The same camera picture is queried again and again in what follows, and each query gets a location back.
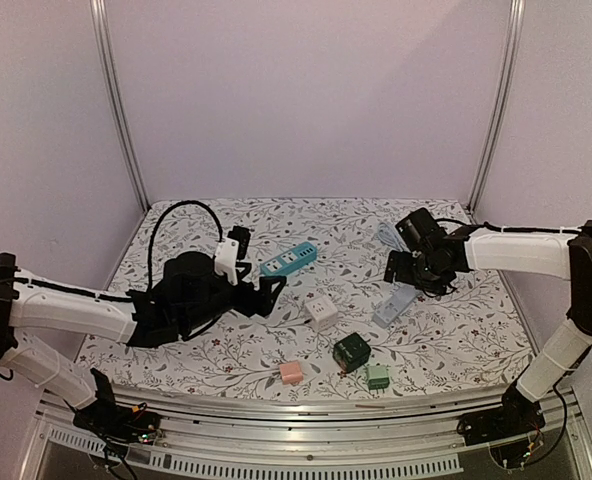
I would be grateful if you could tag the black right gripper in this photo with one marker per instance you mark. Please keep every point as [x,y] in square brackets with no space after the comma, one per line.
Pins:
[402,266]

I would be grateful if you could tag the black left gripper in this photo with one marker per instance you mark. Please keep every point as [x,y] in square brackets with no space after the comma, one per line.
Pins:
[265,303]

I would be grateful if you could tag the teal power strip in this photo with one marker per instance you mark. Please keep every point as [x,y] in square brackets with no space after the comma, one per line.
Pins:
[290,261]

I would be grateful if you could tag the white cube socket adapter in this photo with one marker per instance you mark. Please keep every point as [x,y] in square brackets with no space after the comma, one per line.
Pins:
[322,311]

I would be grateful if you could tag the pink plug adapter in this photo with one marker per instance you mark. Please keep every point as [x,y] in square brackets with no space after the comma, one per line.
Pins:
[291,373]

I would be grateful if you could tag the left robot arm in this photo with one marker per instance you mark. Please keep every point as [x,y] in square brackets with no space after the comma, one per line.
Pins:
[28,301]

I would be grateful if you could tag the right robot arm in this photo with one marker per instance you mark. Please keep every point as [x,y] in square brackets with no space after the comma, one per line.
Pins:
[549,269]

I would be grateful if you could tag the light green plug adapter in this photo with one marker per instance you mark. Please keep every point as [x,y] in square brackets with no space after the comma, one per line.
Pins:
[377,378]

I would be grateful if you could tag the light blue power strip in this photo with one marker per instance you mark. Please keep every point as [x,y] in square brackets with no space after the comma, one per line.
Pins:
[390,309]

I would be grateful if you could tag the floral patterned table mat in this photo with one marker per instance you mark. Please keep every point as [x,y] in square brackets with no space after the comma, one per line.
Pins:
[337,331]

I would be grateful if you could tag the dark green cube adapter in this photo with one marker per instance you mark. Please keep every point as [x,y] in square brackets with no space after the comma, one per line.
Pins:
[351,352]

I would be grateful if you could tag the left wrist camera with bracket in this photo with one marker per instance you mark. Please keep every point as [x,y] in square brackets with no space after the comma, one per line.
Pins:
[229,251]

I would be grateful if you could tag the aluminium front rail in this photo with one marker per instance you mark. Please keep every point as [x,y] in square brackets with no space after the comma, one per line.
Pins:
[413,437]

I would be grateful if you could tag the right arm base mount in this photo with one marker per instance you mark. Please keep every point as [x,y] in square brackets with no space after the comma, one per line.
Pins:
[513,431]

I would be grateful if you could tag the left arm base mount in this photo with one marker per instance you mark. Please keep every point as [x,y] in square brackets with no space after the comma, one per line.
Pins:
[110,421]

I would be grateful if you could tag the right aluminium frame post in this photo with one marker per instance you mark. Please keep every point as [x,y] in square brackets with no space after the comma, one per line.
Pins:
[502,95]

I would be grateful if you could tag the aluminium frame post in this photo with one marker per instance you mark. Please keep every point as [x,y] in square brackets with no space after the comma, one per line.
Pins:
[502,95]
[101,27]

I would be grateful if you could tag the left aluminium frame post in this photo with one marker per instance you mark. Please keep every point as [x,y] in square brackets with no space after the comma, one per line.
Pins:
[101,27]

